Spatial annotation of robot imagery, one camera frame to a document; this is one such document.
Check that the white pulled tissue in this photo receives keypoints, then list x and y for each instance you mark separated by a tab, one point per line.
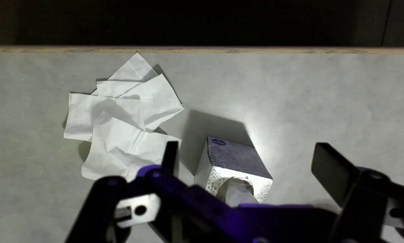
239	195

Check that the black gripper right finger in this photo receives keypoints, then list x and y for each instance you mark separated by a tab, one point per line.
340	176

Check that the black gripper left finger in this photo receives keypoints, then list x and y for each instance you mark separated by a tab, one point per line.
101	203

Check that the crumpled white tissue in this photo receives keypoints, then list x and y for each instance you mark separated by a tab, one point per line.
111	144
154	96

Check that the cube tissue box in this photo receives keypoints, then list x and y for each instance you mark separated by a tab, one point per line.
232	157

